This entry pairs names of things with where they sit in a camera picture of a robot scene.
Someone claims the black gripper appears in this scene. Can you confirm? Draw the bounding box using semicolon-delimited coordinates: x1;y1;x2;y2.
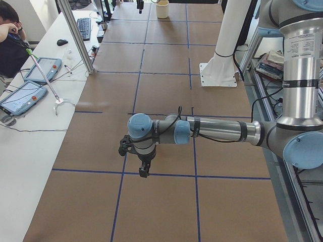
138;151;155;178

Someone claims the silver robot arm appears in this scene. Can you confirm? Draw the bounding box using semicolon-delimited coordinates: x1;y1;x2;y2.
119;1;322;177

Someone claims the cream basket container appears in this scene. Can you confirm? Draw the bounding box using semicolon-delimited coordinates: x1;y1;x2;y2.
155;0;169;19

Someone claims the black keyboard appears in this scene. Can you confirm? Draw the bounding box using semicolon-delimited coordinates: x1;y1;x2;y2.
77;18;91;41

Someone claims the black computer mouse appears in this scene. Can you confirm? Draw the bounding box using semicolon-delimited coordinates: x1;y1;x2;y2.
57;39;69;46

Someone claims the upper teach pendant tablet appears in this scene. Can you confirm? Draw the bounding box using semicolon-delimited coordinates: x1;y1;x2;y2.
23;57;62;84

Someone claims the teach pendant tablet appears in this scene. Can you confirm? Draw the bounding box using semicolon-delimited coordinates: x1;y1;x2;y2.
23;57;62;84
1;81;48;116

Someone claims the silver reacher grabber stick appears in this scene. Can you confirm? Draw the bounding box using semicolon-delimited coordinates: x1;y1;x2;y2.
26;48;76;116

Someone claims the seated person in black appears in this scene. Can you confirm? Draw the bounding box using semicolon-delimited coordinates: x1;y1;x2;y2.
1;1;29;78

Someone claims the lower teach pendant tablet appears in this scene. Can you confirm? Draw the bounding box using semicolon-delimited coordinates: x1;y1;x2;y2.
1;81;48;116

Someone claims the stack of books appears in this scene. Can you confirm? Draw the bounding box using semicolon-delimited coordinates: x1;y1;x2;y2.
255;50;284;80

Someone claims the aluminium frame post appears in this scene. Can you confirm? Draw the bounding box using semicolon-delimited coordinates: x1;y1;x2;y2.
57;0;94;75

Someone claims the white camera pole with base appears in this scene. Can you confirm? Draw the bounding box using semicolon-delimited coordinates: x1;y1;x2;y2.
199;0;257;87

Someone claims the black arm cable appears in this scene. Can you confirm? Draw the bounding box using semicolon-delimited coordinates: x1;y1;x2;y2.
250;87;285;122

